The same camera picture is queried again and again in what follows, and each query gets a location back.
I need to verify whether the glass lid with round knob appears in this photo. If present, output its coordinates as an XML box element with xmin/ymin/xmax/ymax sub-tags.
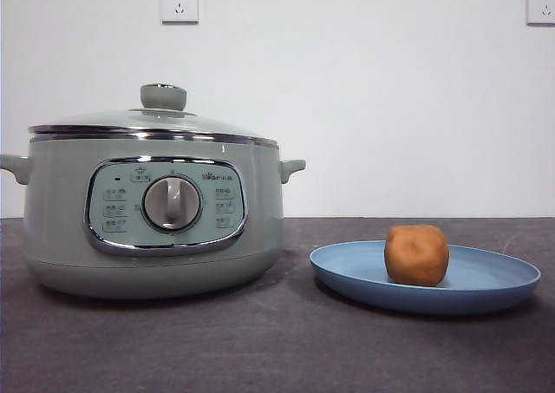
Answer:
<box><xmin>28</xmin><ymin>82</ymin><xmax>278</xmax><ymax>147</ymax></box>

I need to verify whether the brown potato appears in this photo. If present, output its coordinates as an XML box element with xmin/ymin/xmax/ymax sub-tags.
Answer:
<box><xmin>383</xmin><ymin>224</ymin><xmax>450</xmax><ymax>287</ymax></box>

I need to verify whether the sage green electric steamer pot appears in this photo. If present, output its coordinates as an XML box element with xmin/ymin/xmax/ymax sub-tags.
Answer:
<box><xmin>0</xmin><ymin>139</ymin><xmax>307</xmax><ymax>299</ymax></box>

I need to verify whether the blue round plate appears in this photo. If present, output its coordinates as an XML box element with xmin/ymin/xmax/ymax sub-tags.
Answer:
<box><xmin>309</xmin><ymin>239</ymin><xmax>542</xmax><ymax>316</ymax></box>

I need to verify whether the white wall socket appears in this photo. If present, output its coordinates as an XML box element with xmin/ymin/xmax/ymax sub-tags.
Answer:
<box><xmin>526</xmin><ymin>0</ymin><xmax>555</xmax><ymax>26</ymax></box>
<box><xmin>160</xmin><ymin>0</ymin><xmax>200</xmax><ymax>25</ymax></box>

